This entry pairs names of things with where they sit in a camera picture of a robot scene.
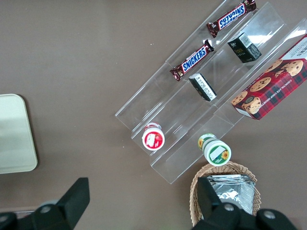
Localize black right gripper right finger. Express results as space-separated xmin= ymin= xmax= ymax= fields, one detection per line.
xmin=191 ymin=176 xmax=258 ymax=230

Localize green lid yogurt cup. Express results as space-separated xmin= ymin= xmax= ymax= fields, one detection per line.
xmin=197 ymin=133 xmax=232 ymax=167

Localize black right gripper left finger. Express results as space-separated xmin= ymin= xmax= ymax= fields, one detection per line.
xmin=28 ymin=177 xmax=91 ymax=230

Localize small black carton box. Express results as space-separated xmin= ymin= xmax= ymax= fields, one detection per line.
xmin=226 ymin=32 xmax=262 ymax=64
xmin=188 ymin=73 xmax=218 ymax=103

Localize beige plastic tray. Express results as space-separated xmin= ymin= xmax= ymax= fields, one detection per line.
xmin=0 ymin=93 xmax=39 ymax=175

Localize stacked aluminium foil trays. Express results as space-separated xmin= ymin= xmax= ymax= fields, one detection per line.
xmin=205 ymin=174 xmax=256 ymax=216

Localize Snickers chocolate bar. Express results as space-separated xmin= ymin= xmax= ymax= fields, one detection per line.
xmin=206 ymin=0 xmax=257 ymax=39
xmin=169 ymin=39 xmax=215 ymax=82

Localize light oval wicker basket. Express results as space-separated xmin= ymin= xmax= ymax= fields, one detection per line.
xmin=189 ymin=161 xmax=261 ymax=227

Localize clear acrylic tiered shelf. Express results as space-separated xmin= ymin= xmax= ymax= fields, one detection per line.
xmin=114 ymin=0 xmax=307 ymax=185

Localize red tartan cookie box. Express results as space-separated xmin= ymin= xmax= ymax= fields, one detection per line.
xmin=230 ymin=33 xmax=307 ymax=121

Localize red lid yogurt cup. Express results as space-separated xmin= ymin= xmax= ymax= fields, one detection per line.
xmin=141 ymin=122 xmax=165 ymax=151

